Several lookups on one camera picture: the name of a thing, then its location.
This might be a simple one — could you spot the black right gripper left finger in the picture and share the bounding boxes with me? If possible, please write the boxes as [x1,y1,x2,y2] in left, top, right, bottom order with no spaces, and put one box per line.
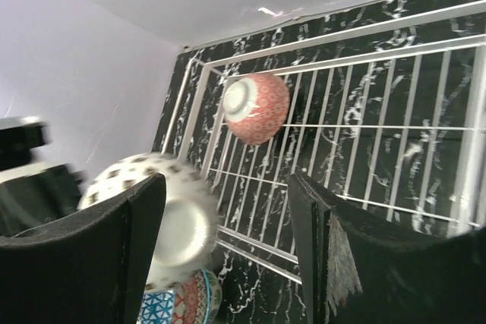
[1,174,166,323]

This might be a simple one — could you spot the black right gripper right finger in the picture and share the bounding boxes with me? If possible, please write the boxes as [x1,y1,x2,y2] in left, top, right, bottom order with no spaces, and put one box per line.
[287,173,485,323]

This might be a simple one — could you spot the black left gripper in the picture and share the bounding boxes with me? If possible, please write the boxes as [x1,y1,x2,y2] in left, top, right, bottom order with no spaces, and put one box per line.
[1,116,83,237]

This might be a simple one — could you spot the pink floral bowl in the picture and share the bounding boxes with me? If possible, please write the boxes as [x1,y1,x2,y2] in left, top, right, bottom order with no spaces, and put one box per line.
[171,271,209,324]
[222,73,290,146]

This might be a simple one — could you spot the white bowl brown diamonds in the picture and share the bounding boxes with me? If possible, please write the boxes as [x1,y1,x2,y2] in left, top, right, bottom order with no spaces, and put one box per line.
[78,153,218,292]

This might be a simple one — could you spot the white wire dish rack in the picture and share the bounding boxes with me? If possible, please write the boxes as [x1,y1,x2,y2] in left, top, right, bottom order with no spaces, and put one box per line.
[154,0,485,283]

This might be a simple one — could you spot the white bowl red lattice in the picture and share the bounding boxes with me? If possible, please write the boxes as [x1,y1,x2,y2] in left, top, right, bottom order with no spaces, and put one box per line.
[137,291,175,324]

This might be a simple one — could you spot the white bowl green leaves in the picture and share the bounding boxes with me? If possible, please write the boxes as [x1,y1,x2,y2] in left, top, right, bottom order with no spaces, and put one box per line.
[198,269,222,323]

